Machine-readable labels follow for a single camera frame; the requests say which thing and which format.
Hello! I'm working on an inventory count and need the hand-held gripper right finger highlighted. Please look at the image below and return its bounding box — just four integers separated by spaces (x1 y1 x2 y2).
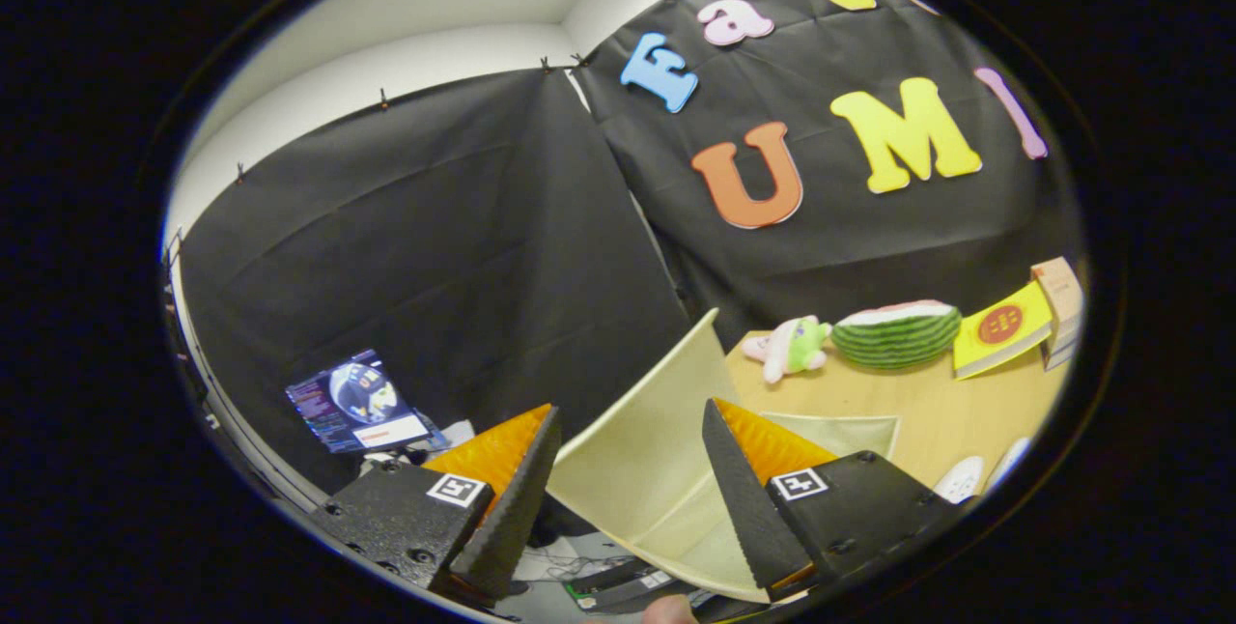
701 398 962 606

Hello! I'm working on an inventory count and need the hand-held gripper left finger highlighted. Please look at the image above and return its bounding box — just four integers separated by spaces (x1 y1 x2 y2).
309 402 563 606

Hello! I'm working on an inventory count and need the pale green fabric storage box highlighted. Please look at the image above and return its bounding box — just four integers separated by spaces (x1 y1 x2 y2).
546 308 904 604

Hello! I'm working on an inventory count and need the white canvas shoe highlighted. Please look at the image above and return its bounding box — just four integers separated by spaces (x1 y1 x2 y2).
932 455 986 506
985 438 1032 495

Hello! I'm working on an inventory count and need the black electronic box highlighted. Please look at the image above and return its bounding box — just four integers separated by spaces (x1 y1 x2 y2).
563 556 696 615

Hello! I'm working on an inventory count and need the white flat object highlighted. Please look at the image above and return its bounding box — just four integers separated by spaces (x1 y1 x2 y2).
386 419 476 470

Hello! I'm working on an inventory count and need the pink and green plush toy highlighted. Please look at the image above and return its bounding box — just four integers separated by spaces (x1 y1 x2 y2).
742 315 833 385

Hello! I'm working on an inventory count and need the laptop with lit screen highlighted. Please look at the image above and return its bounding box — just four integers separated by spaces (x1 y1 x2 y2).
285 349 447 456

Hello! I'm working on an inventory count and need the watermelon slice plush toy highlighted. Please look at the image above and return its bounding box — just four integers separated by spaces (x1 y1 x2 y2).
830 299 964 371

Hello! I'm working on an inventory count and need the yellow book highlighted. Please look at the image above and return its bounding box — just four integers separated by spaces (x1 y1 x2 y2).
951 279 1055 381

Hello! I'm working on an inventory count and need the beige cover book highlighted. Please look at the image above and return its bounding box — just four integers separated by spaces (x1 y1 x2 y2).
1029 256 1084 335

